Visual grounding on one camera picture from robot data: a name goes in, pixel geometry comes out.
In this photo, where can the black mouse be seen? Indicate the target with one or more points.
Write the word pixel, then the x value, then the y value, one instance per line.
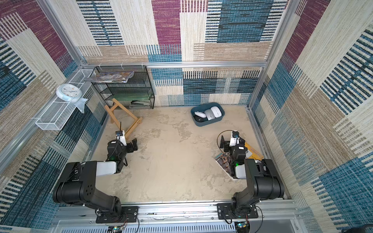
pixel 199 119

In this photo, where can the teal storage box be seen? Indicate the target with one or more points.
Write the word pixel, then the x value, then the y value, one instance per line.
pixel 202 108

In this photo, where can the wooden easel stand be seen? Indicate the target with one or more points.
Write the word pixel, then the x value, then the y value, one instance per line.
pixel 123 117

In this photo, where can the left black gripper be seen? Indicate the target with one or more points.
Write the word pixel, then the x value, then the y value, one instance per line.
pixel 130 149

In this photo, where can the magazine on rack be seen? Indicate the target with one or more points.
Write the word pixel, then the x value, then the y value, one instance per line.
pixel 110 77

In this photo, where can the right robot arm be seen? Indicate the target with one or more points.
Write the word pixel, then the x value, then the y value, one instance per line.
pixel 262 180

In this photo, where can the black stapler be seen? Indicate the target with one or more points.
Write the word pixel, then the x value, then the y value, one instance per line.
pixel 140 103

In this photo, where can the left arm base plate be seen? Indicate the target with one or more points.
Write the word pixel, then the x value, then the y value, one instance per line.
pixel 127 214

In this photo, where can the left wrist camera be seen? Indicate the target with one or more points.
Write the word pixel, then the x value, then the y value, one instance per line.
pixel 120 136

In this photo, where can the yellow textbook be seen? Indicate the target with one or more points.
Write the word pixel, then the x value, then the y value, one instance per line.
pixel 236 169

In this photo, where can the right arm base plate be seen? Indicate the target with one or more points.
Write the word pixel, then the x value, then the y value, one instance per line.
pixel 227 212

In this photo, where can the green book on rack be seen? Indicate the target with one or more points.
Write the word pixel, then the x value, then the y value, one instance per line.
pixel 129 97

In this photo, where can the white mouse with logo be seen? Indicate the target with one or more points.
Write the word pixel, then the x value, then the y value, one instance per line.
pixel 200 114

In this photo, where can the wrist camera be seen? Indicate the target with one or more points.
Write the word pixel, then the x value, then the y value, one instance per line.
pixel 120 136
pixel 235 138

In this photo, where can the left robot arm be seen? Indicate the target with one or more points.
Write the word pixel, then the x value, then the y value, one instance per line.
pixel 77 183

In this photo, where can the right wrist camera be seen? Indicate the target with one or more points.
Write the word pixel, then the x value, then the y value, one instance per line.
pixel 235 138

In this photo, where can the silver grey mouse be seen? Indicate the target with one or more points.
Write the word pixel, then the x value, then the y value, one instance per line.
pixel 210 115

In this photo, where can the white wire basket shelf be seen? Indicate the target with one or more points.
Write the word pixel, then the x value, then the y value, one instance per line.
pixel 57 113

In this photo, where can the white round clock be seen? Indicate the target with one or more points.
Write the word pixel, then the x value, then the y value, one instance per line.
pixel 69 93

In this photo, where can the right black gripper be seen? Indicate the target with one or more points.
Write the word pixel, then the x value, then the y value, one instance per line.
pixel 226 147

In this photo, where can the black wire shelf rack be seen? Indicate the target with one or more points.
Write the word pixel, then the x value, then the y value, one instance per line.
pixel 139 83

